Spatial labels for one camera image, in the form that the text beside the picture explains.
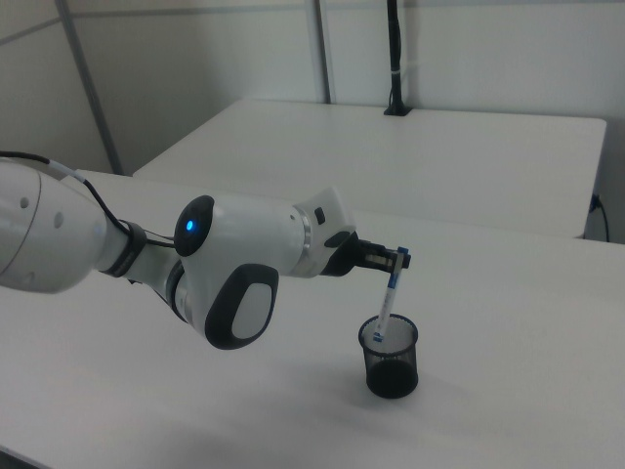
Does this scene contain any slim grey partition post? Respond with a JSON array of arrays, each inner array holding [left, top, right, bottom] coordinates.
[[53, 0, 124, 177]]

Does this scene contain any black clamp-mounted pole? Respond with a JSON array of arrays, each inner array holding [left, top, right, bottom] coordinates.
[[383, 0, 414, 117]]

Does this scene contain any black wall cable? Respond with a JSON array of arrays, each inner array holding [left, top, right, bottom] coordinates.
[[590, 193, 612, 242]]

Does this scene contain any black mesh pen cup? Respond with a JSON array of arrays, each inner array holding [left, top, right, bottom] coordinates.
[[357, 313, 421, 400]]

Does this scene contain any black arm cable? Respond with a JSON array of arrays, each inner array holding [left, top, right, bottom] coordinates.
[[0, 150, 180, 251]]

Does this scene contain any white background table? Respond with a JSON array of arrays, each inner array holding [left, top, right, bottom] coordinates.
[[132, 99, 608, 240]]

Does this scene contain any white marker with blue cap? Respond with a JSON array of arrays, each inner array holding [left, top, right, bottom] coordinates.
[[372, 245, 407, 343]]

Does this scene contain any wide grey partition post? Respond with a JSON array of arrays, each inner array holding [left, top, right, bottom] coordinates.
[[311, 0, 339, 106]]

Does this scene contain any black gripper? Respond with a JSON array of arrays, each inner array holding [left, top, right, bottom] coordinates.
[[347, 235, 412, 274]]

